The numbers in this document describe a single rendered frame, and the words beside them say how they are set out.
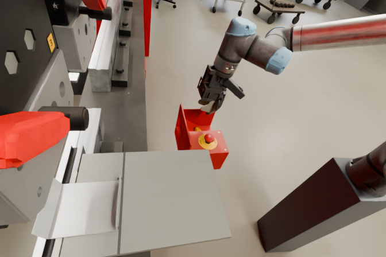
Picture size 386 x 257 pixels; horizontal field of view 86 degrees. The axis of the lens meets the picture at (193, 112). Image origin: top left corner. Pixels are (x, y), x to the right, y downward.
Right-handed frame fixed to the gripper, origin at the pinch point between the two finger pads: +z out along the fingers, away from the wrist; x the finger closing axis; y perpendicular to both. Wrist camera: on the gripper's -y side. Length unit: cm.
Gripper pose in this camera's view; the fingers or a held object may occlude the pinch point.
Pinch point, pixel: (209, 112)
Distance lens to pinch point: 81.0
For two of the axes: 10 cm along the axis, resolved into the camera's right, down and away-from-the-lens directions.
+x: 2.0, 7.1, -6.7
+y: -9.4, -0.5, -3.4
